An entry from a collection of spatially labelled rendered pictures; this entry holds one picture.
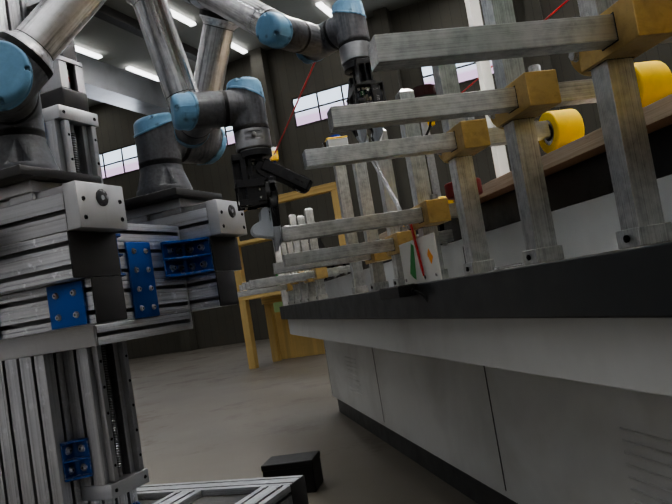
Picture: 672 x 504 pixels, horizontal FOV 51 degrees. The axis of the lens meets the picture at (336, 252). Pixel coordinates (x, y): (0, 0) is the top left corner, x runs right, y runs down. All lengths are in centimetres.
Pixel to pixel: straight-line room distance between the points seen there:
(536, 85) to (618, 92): 19
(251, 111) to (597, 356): 83
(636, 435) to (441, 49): 85
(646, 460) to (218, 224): 109
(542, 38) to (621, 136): 15
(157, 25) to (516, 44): 100
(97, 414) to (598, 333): 115
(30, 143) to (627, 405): 125
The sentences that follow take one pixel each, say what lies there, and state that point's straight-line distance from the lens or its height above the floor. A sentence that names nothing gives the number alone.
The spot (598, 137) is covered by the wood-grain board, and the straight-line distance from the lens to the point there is 123.
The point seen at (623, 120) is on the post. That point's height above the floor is 85.
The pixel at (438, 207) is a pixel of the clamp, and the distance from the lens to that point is 149.
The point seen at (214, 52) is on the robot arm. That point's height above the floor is 141.
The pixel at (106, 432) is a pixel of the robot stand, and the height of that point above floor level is 48.
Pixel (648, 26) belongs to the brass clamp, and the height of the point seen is 93.
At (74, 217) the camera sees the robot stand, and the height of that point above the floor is 92.
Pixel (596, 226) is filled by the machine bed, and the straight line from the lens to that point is 135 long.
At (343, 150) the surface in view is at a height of 95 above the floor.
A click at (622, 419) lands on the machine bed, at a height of 39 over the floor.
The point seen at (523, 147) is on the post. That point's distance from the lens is 111.
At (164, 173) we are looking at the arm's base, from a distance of 191.
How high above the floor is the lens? 70
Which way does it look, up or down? 4 degrees up
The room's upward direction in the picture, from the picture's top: 9 degrees counter-clockwise
